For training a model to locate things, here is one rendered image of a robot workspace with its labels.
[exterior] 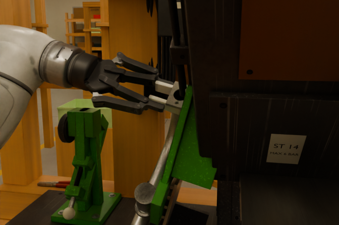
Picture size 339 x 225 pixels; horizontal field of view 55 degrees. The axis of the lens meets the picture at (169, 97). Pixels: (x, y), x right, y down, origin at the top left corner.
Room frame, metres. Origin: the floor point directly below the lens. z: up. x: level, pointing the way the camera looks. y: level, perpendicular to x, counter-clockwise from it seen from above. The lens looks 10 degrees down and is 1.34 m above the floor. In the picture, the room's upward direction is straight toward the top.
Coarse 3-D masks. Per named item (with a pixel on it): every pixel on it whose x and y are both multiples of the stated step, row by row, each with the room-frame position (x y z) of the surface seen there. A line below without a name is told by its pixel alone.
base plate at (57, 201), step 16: (48, 192) 0.89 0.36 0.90; (64, 192) 0.89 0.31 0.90; (32, 208) 0.79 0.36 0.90; (48, 208) 0.79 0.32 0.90; (128, 208) 0.79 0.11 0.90; (208, 208) 0.79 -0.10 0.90; (16, 224) 0.72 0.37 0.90; (32, 224) 0.72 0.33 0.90; (48, 224) 0.72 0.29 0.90; (64, 224) 0.72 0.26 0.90; (112, 224) 0.72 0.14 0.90; (128, 224) 0.72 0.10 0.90; (208, 224) 0.72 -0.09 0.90
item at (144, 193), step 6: (138, 186) 0.52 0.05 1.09; (144, 186) 0.52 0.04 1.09; (150, 186) 0.52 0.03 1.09; (138, 192) 0.51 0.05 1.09; (144, 192) 0.51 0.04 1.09; (150, 192) 0.51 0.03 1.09; (138, 198) 0.50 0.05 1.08; (144, 198) 0.50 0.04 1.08; (150, 198) 0.50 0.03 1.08; (138, 204) 0.52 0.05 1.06; (144, 204) 0.50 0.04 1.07; (150, 204) 0.51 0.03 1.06; (138, 210) 0.54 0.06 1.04; (144, 210) 0.53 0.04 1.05; (144, 216) 0.54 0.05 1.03
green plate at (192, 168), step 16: (192, 96) 0.49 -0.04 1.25; (192, 112) 0.50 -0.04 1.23; (176, 128) 0.50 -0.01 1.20; (192, 128) 0.50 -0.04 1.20; (176, 144) 0.50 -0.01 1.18; (192, 144) 0.50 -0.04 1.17; (176, 160) 0.51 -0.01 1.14; (192, 160) 0.50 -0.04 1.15; (208, 160) 0.50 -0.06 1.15; (176, 176) 0.51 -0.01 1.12; (192, 176) 0.50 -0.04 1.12; (208, 176) 0.50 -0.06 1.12
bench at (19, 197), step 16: (48, 176) 1.05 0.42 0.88; (0, 192) 0.93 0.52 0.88; (16, 192) 0.93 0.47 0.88; (32, 192) 0.93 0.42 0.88; (112, 192) 0.93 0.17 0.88; (192, 192) 0.93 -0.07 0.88; (208, 192) 0.93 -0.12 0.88; (0, 208) 0.83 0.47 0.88; (16, 208) 0.83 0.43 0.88; (0, 224) 0.75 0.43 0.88
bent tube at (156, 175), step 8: (176, 88) 0.62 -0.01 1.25; (168, 96) 0.60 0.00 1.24; (176, 96) 0.63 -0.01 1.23; (184, 96) 0.63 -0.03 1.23; (168, 104) 0.59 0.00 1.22; (176, 104) 0.59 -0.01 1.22; (176, 120) 0.65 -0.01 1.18; (168, 136) 0.67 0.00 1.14; (168, 144) 0.67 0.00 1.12; (168, 152) 0.66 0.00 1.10; (160, 160) 0.65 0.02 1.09; (160, 168) 0.63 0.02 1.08; (152, 176) 0.62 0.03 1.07; (160, 176) 0.62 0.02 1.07; (152, 184) 0.61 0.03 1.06; (136, 216) 0.56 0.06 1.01; (136, 224) 0.55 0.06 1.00; (144, 224) 0.55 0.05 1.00
